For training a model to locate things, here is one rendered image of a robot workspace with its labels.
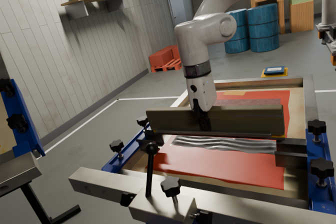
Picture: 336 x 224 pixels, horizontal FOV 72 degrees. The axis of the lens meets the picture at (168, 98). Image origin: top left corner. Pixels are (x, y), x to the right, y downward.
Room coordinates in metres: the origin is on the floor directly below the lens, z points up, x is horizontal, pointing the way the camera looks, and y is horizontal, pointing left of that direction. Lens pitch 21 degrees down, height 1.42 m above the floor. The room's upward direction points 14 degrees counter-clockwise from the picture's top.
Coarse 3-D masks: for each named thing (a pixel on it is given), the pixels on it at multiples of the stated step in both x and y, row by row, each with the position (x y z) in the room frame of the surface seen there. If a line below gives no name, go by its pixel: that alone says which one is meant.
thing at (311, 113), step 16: (224, 80) 1.16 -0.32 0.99; (240, 80) 1.10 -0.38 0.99; (256, 80) 1.05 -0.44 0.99; (272, 80) 1.01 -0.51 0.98; (288, 80) 0.98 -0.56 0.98; (304, 80) 0.91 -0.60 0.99; (304, 96) 0.78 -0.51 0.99; (304, 112) 0.67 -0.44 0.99; (128, 160) 0.65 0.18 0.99; (144, 176) 0.55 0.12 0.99; (160, 176) 0.53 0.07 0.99; (224, 192) 0.42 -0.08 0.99; (240, 192) 0.41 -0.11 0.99; (256, 192) 0.40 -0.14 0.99; (304, 208) 0.33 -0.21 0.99
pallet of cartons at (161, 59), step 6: (168, 48) 6.07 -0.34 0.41; (174, 48) 5.87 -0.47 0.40; (156, 54) 5.66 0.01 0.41; (162, 54) 5.55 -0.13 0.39; (168, 54) 5.81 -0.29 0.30; (174, 54) 5.88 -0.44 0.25; (150, 60) 5.67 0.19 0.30; (156, 60) 5.58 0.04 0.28; (162, 60) 5.50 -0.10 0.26; (168, 60) 5.75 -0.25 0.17; (174, 60) 5.86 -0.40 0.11; (156, 66) 5.59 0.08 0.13; (162, 66) 5.48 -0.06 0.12; (168, 66) 5.39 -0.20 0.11; (174, 66) 5.31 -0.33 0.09; (180, 66) 5.44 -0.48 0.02
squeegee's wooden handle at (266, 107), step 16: (160, 112) 0.67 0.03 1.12; (176, 112) 0.64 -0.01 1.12; (192, 112) 0.61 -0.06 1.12; (208, 112) 0.58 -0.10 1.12; (224, 112) 0.56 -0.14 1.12; (240, 112) 0.53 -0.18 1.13; (256, 112) 0.51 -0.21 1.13; (272, 112) 0.49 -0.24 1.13; (192, 128) 0.61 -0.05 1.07; (224, 128) 0.56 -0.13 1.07; (240, 128) 0.54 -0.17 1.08; (256, 128) 0.52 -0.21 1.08; (272, 128) 0.50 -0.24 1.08
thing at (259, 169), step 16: (256, 96) 0.95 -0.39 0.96; (272, 96) 0.91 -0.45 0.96; (288, 96) 0.87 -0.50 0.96; (288, 112) 0.75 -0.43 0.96; (224, 160) 0.58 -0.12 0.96; (240, 160) 0.56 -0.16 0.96; (256, 160) 0.54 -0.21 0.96; (272, 160) 0.52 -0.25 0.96; (208, 176) 0.53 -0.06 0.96; (224, 176) 0.51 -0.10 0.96; (240, 176) 0.49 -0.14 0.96; (256, 176) 0.48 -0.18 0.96; (272, 176) 0.47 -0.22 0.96
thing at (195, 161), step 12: (228, 96) 1.02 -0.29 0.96; (240, 96) 0.99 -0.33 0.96; (168, 144) 0.74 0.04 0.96; (156, 156) 0.68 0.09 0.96; (168, 156) 0.67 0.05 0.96; (180, 156) 0.65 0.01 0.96; (192, 156) 0.63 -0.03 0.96; (204, 156) 0.62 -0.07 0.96; (156, 168) 0.62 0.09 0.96; (168, 168) 0.60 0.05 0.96; (180, 168) 0.59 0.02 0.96; (192, 168) 0.58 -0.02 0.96; (204, 168) 0.56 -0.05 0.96
